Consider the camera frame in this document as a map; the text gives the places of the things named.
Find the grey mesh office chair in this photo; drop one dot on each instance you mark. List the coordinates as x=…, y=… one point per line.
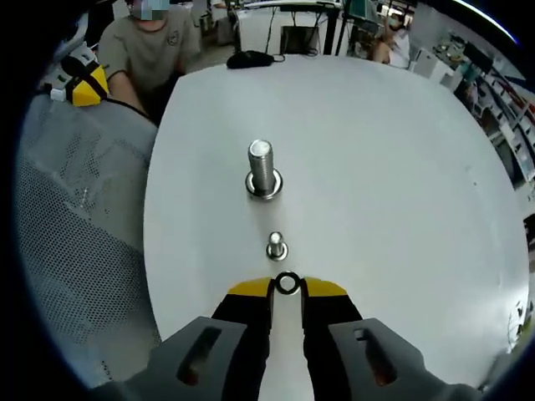
x=83, y=209

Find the small threaded stud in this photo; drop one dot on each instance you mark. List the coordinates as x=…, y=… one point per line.
x=275, y=239

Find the large threaded stud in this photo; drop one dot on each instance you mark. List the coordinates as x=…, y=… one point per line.
x=261, y=165

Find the white low cabinet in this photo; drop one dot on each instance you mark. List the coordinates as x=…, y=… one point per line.
x=424, y=62

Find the white storage shelving unit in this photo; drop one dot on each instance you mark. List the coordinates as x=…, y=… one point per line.
x=510, y=108

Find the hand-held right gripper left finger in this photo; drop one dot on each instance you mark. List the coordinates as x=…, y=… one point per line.
x=246, y=330

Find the black cloth bag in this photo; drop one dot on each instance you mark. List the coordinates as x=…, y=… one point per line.
x=251, y=59

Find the white side desk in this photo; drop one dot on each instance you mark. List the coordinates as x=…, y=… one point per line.
x=292, y=5

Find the large metal washer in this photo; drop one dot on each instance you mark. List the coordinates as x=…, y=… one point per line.
x=279, y=182

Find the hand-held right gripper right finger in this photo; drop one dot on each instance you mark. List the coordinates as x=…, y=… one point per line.
x=330, y=330

